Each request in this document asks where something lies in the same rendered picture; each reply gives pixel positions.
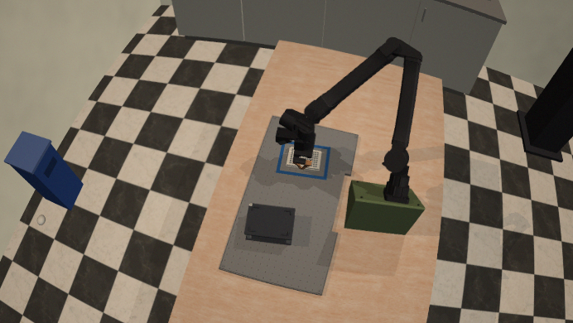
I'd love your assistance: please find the blue tape rectangle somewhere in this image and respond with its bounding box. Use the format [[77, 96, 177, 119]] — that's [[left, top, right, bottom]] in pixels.
[[276, 144, 330, 180]]

